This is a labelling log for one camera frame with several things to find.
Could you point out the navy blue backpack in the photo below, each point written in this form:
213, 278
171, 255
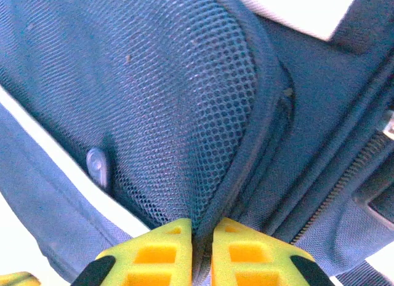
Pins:
154, 83

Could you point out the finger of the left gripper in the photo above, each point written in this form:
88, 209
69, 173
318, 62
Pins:
18, 280

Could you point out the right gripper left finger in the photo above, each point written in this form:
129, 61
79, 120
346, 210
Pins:
154, 258

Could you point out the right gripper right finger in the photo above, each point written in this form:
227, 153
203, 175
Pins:
246, 258

